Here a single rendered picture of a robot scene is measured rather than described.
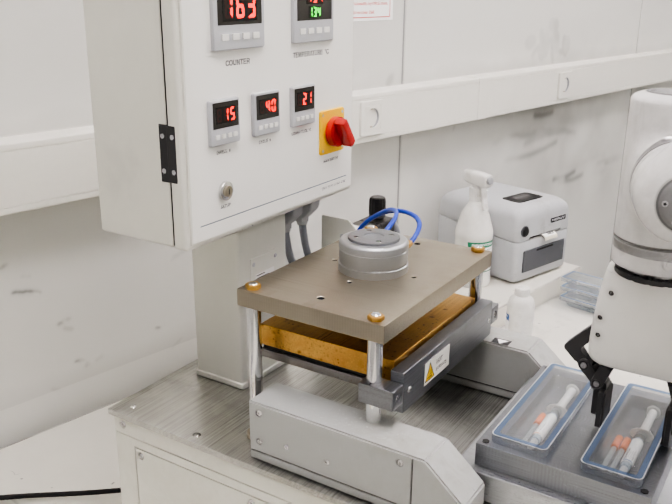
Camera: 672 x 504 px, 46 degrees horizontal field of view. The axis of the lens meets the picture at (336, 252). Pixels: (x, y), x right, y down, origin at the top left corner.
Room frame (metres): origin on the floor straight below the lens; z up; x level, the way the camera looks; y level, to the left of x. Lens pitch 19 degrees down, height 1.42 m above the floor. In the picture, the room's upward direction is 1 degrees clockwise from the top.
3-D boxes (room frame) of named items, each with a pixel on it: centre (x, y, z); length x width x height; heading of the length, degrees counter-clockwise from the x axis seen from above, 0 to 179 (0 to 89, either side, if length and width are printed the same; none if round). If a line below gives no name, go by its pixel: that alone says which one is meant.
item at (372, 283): (0.89, -0.03, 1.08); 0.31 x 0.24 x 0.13; 148
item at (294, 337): (0.86, -0.05, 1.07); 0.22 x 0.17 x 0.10; 148
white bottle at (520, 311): (1.36, -0.34, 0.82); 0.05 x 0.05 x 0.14
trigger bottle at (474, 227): (1.64, -0.30, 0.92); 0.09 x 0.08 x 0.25; 27
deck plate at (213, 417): (0.88, -0.01, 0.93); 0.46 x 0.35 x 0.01; 58
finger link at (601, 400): (0.72, -0.26, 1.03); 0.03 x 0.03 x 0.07; 58
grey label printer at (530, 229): (1.78, -0.39, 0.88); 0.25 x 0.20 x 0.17; 41
